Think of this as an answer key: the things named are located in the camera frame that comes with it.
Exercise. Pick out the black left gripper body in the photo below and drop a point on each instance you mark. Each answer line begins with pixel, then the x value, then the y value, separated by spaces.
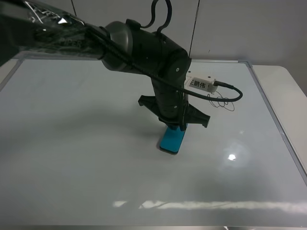
pixel 172 107

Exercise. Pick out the blue whiteboard eraser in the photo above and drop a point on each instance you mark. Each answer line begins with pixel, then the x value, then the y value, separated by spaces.
pixel 171 141

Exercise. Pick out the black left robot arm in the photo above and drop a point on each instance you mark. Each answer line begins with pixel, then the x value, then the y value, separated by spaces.
pixel 32 26

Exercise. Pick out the white framed whiteboard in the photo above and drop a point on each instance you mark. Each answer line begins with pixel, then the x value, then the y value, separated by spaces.
pixel 77 149

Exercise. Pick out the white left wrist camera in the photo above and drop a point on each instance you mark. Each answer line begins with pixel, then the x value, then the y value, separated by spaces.
pixel 200 81

